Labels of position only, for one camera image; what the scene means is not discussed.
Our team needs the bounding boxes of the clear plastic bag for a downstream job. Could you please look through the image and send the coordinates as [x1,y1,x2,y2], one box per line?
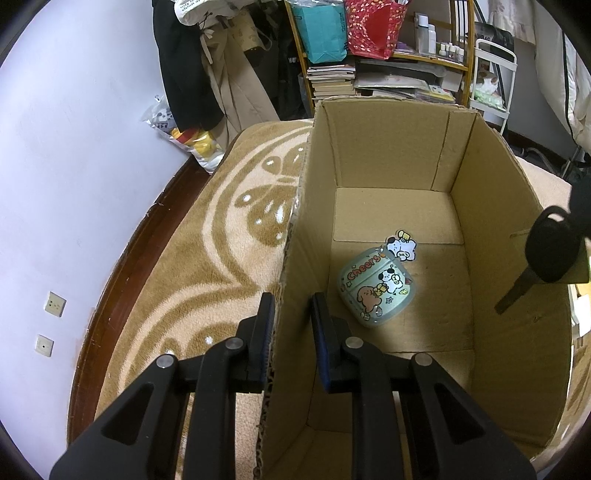
[141,99,227,174]

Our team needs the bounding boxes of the green tissue pack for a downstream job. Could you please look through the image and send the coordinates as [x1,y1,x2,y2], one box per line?
[473,88,504,109]

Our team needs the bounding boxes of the stack of books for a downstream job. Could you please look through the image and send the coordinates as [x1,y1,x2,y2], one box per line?
[305,65,356,100]

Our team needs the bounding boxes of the wooden shelf rack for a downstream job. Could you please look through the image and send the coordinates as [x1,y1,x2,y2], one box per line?
[283,0,476,116]

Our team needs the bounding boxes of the hanging black coat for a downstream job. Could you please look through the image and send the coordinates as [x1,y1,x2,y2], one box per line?
[152,0,225,132]

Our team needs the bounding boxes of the dark hanging jacket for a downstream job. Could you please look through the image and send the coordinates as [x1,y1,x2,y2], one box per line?
[245,18,315,123]

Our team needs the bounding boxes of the beige patterned plush blanket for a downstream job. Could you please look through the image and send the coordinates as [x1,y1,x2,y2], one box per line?
[92,117,591,467]

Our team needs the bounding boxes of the cardboard box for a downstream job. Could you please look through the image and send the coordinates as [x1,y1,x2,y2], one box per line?
[255,95,591,480]

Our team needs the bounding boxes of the cartoon print earphone case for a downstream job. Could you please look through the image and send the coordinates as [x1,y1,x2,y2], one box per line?
[336,233,419,328]

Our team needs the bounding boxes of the black head key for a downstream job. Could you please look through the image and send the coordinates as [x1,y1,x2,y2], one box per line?
[494,206,581,315]

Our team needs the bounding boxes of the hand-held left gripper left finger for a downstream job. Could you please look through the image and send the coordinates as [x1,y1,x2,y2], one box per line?
[49,292,277,480]

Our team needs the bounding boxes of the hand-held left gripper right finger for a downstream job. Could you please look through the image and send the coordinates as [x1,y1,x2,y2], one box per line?
[310,292,536,480]

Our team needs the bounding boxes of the tall white bottle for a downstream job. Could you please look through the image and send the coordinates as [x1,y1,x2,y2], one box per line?
[416,14,437,54]

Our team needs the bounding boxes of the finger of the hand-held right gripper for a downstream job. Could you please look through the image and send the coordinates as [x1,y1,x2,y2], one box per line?
[569,182,591,219]

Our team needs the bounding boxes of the pile of papers and folders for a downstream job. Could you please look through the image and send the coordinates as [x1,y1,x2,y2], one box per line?
[353,58,465,100]

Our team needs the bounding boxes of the red patterned gift bag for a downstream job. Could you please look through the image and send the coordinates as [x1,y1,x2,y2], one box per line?
[344,0,411,60]

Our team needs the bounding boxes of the white metal cart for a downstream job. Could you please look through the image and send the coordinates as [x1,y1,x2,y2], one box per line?
[471,39,518,134]

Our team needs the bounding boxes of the teal gift bag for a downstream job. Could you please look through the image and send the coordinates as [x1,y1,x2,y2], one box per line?
[290,0,348,64]

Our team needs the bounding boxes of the white printed bag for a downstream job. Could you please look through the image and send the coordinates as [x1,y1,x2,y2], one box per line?
[173,0,252,26]

